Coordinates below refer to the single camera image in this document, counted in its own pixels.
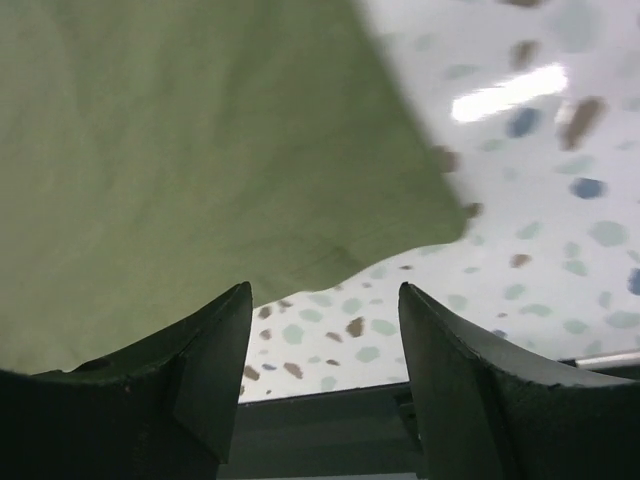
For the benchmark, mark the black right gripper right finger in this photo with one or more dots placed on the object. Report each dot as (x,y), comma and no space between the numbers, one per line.
(489,409)

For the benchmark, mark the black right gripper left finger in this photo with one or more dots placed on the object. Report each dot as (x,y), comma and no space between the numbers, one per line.
(161,408)

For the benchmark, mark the olive green tank top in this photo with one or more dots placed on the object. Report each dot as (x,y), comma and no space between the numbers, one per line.
(156,153)

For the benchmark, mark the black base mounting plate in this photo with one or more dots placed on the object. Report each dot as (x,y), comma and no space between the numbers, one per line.
(357,432)

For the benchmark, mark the aluminium front frame rail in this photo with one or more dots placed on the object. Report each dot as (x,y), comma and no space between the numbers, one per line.
(608,361)

